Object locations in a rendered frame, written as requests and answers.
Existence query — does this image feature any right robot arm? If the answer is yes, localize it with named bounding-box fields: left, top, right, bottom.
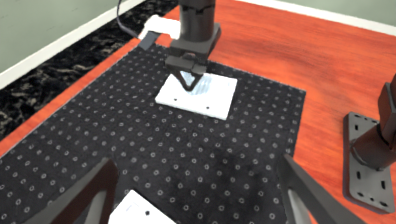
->
left=138, top=29, right=396, bottom=214

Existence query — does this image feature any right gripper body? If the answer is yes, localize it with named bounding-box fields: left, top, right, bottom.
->
left=138, top=1, right=222, bottom=71

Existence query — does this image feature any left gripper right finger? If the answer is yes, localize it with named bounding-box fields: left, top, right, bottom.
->
left=277, top=154, right=368, bottom=224

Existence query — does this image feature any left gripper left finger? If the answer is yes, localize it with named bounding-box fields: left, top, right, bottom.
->
left=23, top=158, right=119, bottom=224

